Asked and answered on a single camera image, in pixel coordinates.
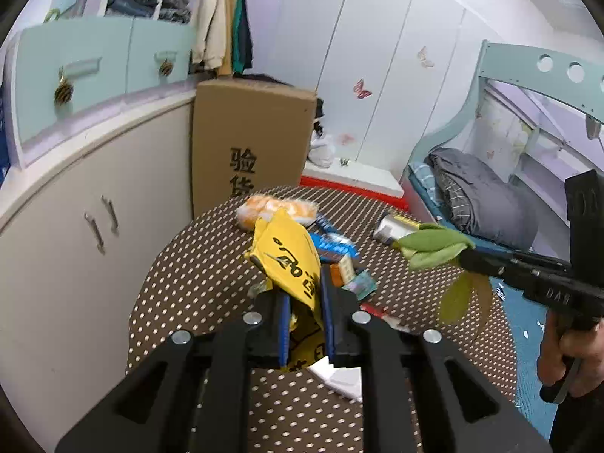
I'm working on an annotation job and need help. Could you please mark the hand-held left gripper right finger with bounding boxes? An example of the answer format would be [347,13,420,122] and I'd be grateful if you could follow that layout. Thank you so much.
[321,287,553,453]

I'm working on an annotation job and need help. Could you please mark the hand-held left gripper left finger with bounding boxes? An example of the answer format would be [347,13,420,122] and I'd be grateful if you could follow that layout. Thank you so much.
[55,290,292,453]

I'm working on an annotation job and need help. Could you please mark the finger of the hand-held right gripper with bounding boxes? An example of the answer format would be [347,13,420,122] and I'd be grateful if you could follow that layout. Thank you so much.
[500,250,573,271]
[459,248,536,294]

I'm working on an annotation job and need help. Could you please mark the green leaves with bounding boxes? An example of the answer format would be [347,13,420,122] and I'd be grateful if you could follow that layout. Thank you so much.
[393,223,495,326]

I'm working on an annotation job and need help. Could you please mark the yellow plastic bag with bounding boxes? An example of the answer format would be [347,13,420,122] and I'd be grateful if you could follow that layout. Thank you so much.
[243,208,341,374]

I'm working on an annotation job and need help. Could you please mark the large blue snack packet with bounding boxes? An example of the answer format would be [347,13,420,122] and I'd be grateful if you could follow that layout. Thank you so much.
[309,232,360,265]

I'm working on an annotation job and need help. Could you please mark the orange white snack packet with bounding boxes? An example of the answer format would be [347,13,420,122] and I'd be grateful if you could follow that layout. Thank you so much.
[236,194,320,232]

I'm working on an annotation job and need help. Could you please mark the person's right forearm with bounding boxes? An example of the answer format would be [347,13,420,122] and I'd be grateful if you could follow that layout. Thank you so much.
[550,373,604,453]

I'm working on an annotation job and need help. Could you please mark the person's right hand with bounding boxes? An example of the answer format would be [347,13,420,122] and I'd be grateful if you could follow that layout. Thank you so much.
[537,314,604,387]

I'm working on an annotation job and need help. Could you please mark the white yellow cardboard carton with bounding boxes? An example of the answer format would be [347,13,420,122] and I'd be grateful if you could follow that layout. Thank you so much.
[309,357,364,403]

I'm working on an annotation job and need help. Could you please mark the teal card packet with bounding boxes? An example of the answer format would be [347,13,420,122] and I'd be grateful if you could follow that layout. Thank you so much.
[342,271,378,301]

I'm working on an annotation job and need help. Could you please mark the red white wrapper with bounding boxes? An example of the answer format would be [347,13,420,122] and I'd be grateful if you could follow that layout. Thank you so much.
[361,303,412,334]

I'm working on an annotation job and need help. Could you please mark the small orange white box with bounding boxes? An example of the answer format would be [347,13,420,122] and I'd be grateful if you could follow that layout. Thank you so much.
[329,254,357,290]

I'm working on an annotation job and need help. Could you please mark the grey blanket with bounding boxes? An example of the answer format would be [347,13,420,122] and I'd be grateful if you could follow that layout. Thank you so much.
[426,147,539,252]

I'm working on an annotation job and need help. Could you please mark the blue floor mat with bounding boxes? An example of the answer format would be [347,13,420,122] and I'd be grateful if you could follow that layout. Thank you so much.
[488,271,569,441]

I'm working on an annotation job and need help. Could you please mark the blue white wrapper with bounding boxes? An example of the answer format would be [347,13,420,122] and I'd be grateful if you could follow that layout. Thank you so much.
[315,214,344,235]

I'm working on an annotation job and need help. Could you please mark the silver can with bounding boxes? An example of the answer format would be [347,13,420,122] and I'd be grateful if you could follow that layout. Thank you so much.
[373,213,426,247]

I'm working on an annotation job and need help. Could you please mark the round dotted table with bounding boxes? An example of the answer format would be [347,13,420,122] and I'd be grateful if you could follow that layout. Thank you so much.
[126,185,521,453]

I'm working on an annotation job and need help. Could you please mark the blue plaid bedsheet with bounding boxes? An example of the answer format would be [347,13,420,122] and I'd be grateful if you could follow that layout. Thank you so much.
[407,159,501,251]

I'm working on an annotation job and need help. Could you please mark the white plastic bag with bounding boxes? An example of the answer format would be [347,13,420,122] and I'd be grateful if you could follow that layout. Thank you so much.
[306,131,337,169]

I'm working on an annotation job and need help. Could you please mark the large cardboard box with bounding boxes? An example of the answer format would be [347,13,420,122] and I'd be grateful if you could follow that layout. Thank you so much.
[191,78,318,221]

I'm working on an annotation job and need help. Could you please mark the white cabinet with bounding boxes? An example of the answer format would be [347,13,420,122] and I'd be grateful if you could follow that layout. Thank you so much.
[0,82,197,441]

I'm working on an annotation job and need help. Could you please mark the white wardrobe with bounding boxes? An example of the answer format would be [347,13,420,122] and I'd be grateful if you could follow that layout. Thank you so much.
[275,0,479,186]

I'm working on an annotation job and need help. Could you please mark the green hanging garment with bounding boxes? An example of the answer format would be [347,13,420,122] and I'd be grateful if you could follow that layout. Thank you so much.
[231,0,254,72]

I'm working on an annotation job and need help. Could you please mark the mustard hanging garment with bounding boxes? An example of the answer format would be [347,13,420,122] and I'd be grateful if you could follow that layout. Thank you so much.
[218,0,240,77]

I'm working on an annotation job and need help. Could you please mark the cream hanging hoodie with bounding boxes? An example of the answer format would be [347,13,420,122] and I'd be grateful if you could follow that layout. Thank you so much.
[190,0,237,71]

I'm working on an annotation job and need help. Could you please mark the teal drawer unit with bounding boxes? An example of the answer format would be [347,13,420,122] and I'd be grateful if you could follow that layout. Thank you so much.
[4,15,197,169]

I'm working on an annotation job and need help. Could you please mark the teal bed frame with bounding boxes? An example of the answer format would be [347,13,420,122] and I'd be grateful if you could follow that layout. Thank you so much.
[400,40,604,252]

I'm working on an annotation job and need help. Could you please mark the metal cabinet handle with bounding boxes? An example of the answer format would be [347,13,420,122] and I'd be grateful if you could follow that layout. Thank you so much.
[84,211,106,254]
[100,195,120,233]

